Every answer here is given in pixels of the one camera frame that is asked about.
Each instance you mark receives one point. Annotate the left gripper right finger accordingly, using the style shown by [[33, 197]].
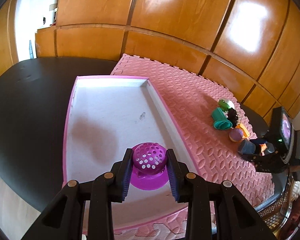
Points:
[[177, 172]]

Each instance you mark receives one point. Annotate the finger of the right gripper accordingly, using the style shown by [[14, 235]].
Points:
[[263, 147]]

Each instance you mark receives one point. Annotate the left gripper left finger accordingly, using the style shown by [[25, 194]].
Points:
[[122, 171]]

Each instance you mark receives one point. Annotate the purple perforated dome toy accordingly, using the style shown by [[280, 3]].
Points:
[[149, 166]]

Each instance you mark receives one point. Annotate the yellow plastic piece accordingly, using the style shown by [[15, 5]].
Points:
[[242, 127]]

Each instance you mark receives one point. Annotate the dark brown massage brush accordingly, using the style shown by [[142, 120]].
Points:
[[233, 117]]

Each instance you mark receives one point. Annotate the teal plastic cup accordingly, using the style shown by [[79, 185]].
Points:
[[220, 121]]

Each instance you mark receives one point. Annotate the green white plug device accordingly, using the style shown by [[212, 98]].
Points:
[[225, 104]]

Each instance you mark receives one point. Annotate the black rimmed clear jar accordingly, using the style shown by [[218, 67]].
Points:
[[246, 147]]

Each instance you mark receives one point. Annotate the purple oval case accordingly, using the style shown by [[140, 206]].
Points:
[[236, 134]]

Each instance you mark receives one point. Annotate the pink white shallow tray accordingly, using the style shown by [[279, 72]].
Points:
[[109, 114]]

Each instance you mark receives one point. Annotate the pink foam puzzle mat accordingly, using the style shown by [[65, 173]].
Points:
[[191, 99]]

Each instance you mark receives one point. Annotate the blue foam mat piece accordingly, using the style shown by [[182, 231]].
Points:
[[30, 50]]

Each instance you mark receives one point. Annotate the wooden wall cabinet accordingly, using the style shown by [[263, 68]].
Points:
[[252, 47]]

